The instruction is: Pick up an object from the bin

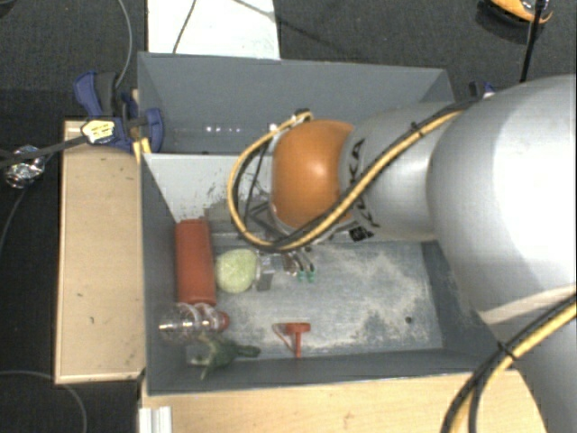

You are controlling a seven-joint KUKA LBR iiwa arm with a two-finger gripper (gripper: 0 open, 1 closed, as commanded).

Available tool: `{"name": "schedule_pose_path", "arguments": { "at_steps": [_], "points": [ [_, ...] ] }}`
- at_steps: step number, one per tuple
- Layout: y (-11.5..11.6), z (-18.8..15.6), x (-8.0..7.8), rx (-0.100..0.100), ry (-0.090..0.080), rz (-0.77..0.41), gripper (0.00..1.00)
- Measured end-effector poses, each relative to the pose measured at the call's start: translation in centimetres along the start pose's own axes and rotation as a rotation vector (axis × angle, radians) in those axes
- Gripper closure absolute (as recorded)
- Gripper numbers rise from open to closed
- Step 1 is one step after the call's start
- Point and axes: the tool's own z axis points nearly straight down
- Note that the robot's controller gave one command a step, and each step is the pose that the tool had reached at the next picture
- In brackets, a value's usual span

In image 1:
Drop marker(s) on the pale wood flat board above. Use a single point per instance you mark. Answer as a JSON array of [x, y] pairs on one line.
[[99, 264]]

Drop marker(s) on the pale green ball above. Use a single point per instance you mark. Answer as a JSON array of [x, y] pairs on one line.
[[235, 271]]

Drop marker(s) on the red T-shaped tool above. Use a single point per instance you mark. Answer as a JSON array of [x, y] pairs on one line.
[[297, 332]]

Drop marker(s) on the grey metal bin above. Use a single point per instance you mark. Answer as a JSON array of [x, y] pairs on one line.
[[360, 296]]

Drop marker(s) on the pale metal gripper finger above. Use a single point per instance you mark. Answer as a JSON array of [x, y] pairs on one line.
[[261, 272], [269, 279]]

